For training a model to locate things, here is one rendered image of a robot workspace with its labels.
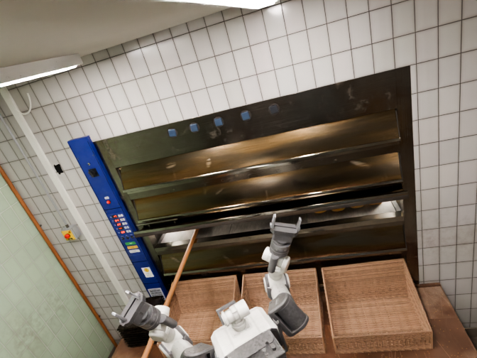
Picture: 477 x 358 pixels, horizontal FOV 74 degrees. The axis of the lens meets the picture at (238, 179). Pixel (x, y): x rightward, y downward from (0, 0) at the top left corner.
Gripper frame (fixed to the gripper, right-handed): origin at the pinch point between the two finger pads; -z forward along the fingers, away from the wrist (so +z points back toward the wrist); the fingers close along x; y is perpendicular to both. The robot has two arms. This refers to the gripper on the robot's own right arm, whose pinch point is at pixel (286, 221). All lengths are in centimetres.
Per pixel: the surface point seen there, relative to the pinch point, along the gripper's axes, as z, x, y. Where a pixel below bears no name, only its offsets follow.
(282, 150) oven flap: 2, -1, 68
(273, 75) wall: -40, 12, 73
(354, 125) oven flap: -19, -38, 69
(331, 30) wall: -65, -13, 74
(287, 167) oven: 14, -6, 66
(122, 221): 79, 105, 65
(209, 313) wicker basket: 143, 32, 41
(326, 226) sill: 51, -40, 60
